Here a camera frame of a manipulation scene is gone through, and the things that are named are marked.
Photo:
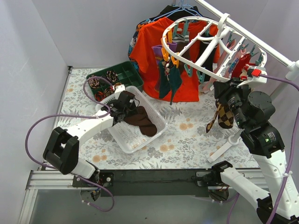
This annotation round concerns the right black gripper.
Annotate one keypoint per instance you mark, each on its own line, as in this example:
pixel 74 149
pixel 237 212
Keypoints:
pixel 224 89

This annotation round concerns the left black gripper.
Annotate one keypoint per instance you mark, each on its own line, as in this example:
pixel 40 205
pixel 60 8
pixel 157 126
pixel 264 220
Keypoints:
pixel 127 102

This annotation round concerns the brown argyle sock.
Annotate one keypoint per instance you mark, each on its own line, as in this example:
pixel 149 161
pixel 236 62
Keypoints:
pixel 211 123
pixel 225 116

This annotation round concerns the plain dark brown sock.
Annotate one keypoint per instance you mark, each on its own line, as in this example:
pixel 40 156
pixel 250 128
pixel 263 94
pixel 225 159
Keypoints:
pixel 139 117

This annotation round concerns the white sock clip hanger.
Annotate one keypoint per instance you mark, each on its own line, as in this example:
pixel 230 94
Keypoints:
pixel 224 28

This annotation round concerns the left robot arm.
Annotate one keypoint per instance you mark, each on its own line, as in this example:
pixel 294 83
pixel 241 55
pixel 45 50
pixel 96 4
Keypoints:
pixel 62 149

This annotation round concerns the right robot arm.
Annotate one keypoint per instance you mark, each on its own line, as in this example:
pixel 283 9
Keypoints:
pixel 251 111

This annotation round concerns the green divided organizer tray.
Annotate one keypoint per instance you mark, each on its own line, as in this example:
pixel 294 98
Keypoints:
pixel 124 73

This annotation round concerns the white plastic basket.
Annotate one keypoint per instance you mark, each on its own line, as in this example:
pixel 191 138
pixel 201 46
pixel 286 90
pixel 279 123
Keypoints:
pixel 128 137

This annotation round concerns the red sock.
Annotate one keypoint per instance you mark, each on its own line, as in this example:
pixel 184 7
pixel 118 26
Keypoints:
pixel 245 59

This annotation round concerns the teal green sock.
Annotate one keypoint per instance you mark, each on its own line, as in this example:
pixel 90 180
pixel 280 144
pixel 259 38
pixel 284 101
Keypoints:
pixel 170 79

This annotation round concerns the floral table mat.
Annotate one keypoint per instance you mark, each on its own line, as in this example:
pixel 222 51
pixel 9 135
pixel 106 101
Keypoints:
pixel 184 144

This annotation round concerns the orange t-shirt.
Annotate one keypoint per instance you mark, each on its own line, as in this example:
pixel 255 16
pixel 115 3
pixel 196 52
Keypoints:
pixel 150 35

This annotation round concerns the dark patterned shirt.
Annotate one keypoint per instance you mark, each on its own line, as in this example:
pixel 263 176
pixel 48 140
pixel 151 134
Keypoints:
pixel 133 42

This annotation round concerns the purple yellow sock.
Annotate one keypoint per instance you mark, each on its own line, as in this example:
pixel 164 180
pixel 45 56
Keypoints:
pixel 157 50

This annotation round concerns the white clothes rack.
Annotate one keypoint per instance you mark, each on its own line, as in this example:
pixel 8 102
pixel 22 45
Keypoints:
pixel 276 23

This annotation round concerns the brown striped-cuff sock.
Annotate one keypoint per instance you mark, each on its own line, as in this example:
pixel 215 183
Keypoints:
pixel 182 41

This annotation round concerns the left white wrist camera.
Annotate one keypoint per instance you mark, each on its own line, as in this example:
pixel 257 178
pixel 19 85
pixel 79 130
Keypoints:
pixel 119 88

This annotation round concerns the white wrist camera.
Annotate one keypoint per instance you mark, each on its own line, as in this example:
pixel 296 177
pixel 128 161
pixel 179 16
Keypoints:
pixel 119 88
pixel 253 76

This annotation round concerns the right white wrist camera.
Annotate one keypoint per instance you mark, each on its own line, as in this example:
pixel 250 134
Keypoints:
pixel 253 76

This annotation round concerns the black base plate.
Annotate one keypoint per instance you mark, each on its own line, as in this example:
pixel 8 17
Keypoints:
pixel 158 182

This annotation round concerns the blue wire hanger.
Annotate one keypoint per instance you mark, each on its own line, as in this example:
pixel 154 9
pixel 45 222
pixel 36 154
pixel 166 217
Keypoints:
pixel 174 13

